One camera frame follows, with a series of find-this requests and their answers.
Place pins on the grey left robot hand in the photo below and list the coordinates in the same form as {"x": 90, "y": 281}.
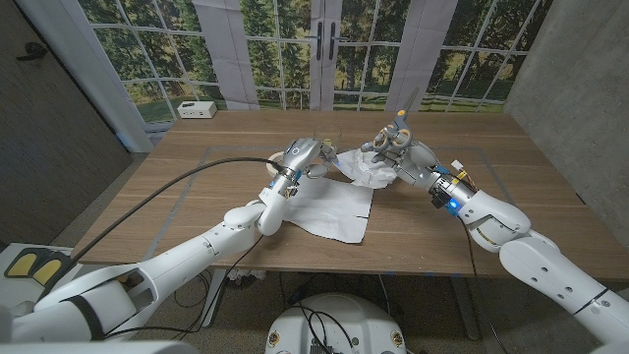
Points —
{"x": 300, "y": 152}

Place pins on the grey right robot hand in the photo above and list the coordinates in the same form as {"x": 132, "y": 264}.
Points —
{"x": 417, "y": 159}

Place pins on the white masking tape roll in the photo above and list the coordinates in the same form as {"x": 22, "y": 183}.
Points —
{"x": 270, "y": 167}

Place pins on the white cloth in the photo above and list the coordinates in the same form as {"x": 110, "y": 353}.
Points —
{"x": 368, "y": 172}

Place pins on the large white paper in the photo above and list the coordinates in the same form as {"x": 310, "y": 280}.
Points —
{"x": 334, "y": 209}

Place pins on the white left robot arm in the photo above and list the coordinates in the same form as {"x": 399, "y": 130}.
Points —
{"x": 147, "y": 275}

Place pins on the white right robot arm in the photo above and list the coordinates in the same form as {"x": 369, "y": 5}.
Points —
{"x": 550, "y": 265}

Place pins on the clear drinking glass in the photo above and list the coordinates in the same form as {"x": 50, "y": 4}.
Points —
{"x": 328, "y": 132}

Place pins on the printed window backdrop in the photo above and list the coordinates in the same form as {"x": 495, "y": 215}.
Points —
{"x": 373, "y": 64}

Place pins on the white socket box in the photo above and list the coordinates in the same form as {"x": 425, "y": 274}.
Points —
{"x": 196, "y": 109}

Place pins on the crumpled white rag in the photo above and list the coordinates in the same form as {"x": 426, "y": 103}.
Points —
{"x": 243, "y": 276}

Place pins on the grey table leg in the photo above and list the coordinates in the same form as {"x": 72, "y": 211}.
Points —
{"x": 467, "y": 310}

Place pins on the white table leg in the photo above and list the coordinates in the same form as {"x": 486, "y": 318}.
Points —
{"x": 213, "y": 300}

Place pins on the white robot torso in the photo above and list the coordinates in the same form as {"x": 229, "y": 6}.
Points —
{"x": 354, "y": 319}

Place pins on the dark wooden door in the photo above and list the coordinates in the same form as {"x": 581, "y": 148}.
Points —
{"x": 49, "y": 137}

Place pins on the black pedal with yellow pads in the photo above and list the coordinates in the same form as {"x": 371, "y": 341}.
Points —
{"x": 22, "y": 265}

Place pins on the white floor platform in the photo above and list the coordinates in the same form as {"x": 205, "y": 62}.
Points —
{"x": 15, "y": 294}

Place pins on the white shoe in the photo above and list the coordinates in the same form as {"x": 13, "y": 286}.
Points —
{"x": 22, "y": 309}

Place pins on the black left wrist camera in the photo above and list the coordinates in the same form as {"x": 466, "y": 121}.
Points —
{"x": 291, "y": 190}

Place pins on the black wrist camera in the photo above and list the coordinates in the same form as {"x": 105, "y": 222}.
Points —
{"x": 291, "y": 190}
{"x": 442, "y": 198}

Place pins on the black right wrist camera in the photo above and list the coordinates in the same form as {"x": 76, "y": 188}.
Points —
{"x": 442, "y": 198}

